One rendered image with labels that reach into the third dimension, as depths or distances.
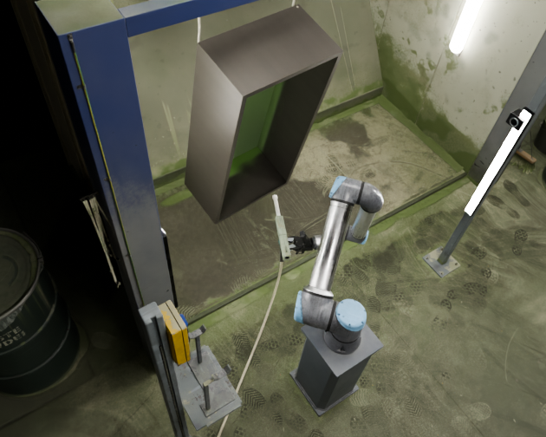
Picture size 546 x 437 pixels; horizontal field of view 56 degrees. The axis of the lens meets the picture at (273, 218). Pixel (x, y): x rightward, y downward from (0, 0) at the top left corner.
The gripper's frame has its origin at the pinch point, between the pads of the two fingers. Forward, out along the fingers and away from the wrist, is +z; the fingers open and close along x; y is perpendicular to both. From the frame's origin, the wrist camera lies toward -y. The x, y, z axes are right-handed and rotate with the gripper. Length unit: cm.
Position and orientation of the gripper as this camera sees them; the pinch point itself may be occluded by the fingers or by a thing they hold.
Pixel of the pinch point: (282, 244)
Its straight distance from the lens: 307.5
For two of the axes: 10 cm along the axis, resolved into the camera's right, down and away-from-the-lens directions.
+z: -9.8, 0.9, -1.6
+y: -0.7, 6.3, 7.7
